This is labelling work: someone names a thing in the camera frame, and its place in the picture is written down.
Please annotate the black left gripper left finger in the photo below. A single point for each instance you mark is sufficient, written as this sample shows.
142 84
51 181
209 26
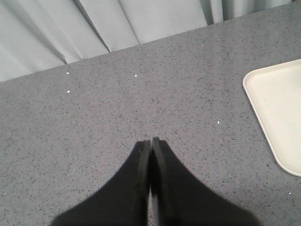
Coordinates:
122 201

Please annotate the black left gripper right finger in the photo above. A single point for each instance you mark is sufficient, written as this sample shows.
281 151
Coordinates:
180 199

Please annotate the cream rectangular plastic tray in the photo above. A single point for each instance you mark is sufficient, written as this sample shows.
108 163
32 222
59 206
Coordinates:
275 95

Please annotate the grey pleated curtain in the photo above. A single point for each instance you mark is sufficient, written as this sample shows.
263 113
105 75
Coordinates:
36 35

